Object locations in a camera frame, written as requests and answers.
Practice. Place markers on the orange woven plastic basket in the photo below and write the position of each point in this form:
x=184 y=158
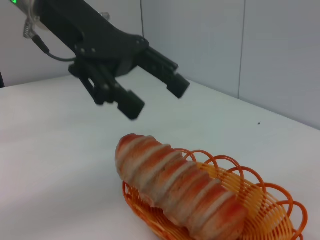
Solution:
x=270 y=212

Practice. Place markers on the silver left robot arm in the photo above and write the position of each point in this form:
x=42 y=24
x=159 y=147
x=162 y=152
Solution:
x=25 y=7

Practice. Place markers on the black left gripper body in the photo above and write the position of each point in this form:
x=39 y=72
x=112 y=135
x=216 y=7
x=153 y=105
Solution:
x=100 y=37

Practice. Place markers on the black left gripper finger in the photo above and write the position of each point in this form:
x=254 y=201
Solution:
x=105 y=87
x=165 y=72

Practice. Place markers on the orange striped bread loaf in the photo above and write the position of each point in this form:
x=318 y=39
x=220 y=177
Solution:
x=175 y=180

